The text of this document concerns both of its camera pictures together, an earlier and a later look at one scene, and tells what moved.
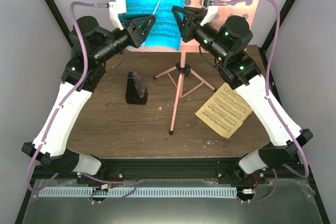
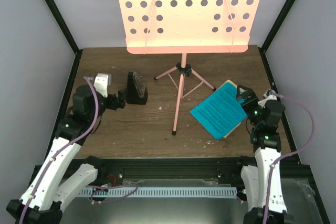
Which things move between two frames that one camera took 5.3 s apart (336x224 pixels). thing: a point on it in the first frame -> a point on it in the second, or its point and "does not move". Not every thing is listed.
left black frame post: x=53 y=7 does not move
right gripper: x=190 y=24 -> x=245 y=95
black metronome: x=133 y=95 does not move
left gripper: x=135 y=31 -> x=114 y=105
